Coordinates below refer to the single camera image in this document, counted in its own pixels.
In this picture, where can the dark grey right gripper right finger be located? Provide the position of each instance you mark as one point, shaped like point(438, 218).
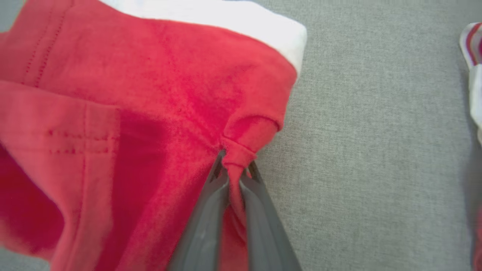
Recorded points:
point(263, 226)

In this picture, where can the red and white jersey shirt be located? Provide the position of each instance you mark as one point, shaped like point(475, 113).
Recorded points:
point(476, 75)

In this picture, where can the red shorts with white stripe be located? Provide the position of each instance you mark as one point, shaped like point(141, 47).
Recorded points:
point(150, 94)

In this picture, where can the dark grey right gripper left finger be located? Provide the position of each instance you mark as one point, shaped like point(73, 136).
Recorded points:
point(203, 226)

